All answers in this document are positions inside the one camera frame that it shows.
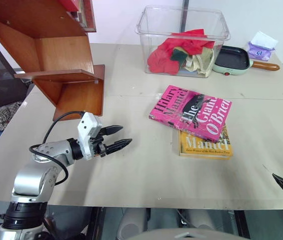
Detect pink paperback book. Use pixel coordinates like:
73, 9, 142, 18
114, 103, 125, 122
148, 84, 233, 144

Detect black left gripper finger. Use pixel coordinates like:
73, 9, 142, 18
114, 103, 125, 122
100, 124, 125, 137
105, 138, 133, 155

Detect green felt piece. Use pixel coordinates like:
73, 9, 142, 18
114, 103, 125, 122
169, 47, 190, 62

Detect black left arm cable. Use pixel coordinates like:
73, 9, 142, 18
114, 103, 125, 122
28, 110, 86, 186

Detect purple tissue pack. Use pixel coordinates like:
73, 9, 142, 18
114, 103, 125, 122
246, 30, 280, 62

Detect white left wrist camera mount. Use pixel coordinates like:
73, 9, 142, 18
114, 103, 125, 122
77, 111, 103, 161

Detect cream cloth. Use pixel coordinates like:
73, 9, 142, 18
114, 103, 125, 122
180, 46, 216, 77

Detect black table leg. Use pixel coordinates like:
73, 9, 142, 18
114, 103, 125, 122
88, 206, 108, 240
233, 209, 252, 240

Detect brown wooden bookshelf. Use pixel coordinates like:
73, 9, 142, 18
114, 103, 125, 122
0, 0, 106, 122

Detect beige rounded robot torso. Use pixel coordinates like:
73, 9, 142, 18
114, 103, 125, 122
133, 226, 245, 240

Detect yellow paperback book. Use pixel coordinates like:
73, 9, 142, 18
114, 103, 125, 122
178, 123, 234, 161

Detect red cloth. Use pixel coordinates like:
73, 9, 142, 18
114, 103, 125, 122
147, 28, 216, 75

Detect clear plastic storage bin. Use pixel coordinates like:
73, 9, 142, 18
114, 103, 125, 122
134, 4, 232, 79

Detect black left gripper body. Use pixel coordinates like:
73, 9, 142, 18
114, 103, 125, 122
89, 128, 109, 159

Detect green electric frying pan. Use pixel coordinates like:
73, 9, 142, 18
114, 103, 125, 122
212, 45, 281, 77

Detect metal pole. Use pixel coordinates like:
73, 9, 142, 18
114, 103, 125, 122
181, 0, 190, 34

